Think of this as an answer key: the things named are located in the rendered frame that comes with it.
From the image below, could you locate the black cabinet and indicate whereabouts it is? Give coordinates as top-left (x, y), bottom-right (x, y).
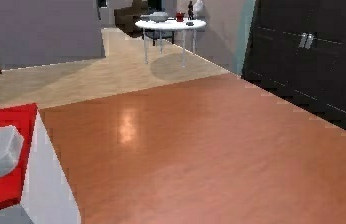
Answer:
top-left (241, 0), bottom-right (346, 137)

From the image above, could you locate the white round table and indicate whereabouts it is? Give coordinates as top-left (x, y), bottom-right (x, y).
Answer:
top-left (134, 18), bottom-right (208, 69)

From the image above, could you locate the grey bowl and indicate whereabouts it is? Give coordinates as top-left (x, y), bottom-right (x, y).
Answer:
top-left (148, 11), bottom-right (170, 23)

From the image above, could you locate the dark bottle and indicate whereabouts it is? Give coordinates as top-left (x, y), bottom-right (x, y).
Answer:
top-left (187, 0), bottom-right (195, 20)

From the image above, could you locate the dark brown sofa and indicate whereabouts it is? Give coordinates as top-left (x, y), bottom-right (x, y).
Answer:
top-left (113, 0), bottom-right (150, 34)

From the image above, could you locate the white vase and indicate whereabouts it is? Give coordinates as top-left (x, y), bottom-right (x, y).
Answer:
top-left (193, 0), bottom-right (206, 19)

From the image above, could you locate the red and white bed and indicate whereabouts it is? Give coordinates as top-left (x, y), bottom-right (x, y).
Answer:
top-left (0, 102), bottom-right (82, 224)

